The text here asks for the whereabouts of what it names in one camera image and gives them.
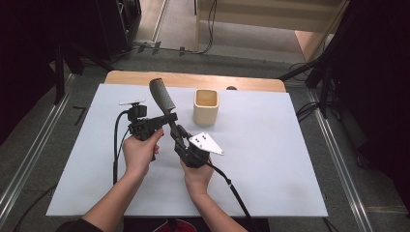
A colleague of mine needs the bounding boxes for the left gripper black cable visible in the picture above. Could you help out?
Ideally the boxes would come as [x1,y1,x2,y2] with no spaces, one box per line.
[111,109,132,187]

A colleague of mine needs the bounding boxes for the beige square cup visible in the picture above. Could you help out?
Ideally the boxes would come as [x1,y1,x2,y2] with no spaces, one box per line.
[192,89,220,126]

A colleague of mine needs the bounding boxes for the person's left hand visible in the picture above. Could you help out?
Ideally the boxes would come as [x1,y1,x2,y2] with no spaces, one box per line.
[122,128,165,180]

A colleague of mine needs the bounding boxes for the person's dark sleeve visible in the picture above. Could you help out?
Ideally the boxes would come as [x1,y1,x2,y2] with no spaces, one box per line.
[55,217,104,232]

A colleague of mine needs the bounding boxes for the coiled black cables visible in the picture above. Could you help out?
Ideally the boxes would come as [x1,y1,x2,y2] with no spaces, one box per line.
[295,101,321,123]

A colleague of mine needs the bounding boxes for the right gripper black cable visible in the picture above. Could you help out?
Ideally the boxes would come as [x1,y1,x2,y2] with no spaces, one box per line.
[205,160,253,221]

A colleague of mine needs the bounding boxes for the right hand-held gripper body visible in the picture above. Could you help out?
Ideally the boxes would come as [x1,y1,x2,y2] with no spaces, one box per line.
[174,131,225,169]

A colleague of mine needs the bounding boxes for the person's red black clothing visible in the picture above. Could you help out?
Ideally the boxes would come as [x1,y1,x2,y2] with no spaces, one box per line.
[123,217,271,232]

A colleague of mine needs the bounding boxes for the black comb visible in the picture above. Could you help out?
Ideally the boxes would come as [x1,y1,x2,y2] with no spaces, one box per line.
[149,77,184,147]

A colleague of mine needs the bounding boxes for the metal floor rail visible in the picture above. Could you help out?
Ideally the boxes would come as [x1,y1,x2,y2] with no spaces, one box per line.
[0,73,79,225]
[306,89,375,232]
[150,0,171,44]

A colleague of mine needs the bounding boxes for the black equipment cabinet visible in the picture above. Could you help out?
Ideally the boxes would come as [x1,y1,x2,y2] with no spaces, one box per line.
[95,0,143,62]

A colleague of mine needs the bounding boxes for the white board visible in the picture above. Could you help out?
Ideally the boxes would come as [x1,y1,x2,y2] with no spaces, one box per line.
[45,83,329,218]

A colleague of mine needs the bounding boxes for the hanging black cables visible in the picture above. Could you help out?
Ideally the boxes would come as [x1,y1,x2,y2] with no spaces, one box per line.
[192,0,219,55]

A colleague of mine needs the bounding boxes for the person's right hand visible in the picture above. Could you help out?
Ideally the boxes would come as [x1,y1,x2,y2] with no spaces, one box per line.
[179,156,216,197]

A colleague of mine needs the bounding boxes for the beige wooden furniture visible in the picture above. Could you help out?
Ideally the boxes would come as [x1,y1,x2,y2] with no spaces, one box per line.
[194,0,351,63]

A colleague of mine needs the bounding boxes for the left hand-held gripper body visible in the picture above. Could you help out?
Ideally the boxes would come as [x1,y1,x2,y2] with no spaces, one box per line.
[118,99,166,142]

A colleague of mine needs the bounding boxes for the wooden table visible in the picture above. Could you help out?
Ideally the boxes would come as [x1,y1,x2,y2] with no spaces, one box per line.
[104,71,287,94]

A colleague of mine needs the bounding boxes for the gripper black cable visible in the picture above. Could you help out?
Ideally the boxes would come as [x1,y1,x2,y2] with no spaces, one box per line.
[205,160,253,221]
[111,109,132,187]

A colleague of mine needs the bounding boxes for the dark curtain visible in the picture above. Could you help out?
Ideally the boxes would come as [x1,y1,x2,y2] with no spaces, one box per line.
[0,0,109,146]
[317,0,410,212]

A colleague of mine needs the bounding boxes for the black metal stand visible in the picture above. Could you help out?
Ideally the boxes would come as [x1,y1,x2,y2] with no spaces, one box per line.
[278,47,337,120]
[51,40,114,104]

